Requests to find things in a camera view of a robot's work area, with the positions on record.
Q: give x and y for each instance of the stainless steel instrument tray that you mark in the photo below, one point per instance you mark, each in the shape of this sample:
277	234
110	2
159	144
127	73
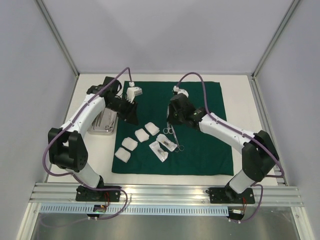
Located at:
100	130

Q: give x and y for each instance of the clear sterile packet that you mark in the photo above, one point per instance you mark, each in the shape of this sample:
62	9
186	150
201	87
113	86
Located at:
158	151
162	139

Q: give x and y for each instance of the slotted cable duct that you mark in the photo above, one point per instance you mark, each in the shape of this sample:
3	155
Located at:
131	209

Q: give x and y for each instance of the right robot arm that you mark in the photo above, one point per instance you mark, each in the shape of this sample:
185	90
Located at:
257	150

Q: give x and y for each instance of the surgical scissors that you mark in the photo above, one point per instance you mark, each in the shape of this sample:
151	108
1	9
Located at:
108	128
168	129
112	118
179	147

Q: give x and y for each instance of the white gauze pad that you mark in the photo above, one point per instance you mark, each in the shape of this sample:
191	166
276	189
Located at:
141	135
123	155
152	128
129	143

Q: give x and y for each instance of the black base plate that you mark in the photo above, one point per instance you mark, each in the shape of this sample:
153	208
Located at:
219	195
84	194

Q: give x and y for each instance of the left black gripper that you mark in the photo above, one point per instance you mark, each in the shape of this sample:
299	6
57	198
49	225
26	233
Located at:
130	114

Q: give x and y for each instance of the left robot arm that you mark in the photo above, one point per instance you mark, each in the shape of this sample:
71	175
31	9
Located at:
66	146

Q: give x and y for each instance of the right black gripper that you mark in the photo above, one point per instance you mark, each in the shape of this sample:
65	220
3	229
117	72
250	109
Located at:
175	116

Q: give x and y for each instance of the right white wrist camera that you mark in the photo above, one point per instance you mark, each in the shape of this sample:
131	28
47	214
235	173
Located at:
177	90

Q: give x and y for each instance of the green surgical drape cloth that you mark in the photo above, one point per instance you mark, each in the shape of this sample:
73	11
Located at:
202	154

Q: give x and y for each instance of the steel tweezers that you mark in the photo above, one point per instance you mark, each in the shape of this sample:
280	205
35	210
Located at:
97	120
102	118

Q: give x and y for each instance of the aluminium front rail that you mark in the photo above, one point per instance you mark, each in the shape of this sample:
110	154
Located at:
148	194

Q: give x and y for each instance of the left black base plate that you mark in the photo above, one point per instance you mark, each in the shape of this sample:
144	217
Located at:
84	194

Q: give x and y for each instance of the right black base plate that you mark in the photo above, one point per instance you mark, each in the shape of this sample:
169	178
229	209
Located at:
219	195

